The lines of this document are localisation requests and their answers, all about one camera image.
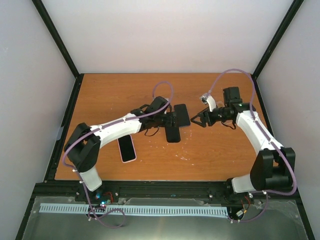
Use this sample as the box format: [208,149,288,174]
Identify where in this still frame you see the black frame post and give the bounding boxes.
[252,0,304,80]
[32,0,80,79]

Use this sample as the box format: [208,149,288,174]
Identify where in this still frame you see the blue phone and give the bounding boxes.
[174,103,191,128]

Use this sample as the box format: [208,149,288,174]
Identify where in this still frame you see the light blue cable duct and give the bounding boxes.
[38,203,228,218]

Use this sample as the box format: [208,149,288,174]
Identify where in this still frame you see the right black frame post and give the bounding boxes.
[252,0,304,80]

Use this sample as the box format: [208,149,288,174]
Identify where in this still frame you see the left black side rail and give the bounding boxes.
[15,73,84,240]

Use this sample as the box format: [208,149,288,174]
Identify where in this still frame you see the left black frame post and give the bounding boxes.
[32,0,80,79]

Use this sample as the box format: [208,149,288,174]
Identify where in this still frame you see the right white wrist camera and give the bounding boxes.
[199,92,217,112]

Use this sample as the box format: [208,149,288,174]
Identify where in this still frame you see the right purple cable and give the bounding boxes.
[207,68,298,223]

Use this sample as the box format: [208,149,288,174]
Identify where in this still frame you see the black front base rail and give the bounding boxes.
[31,180,253,205]

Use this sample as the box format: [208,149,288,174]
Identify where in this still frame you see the phone in pink case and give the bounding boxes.
[117,135,137,163]

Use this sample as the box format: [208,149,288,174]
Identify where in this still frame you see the purple cable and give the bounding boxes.
[207,68,298,223]
[61,81,175,228]

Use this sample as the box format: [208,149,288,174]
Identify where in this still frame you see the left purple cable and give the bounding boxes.
[61,81,175,228]

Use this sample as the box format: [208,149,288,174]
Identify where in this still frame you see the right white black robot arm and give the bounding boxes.
[191,87,297,196]

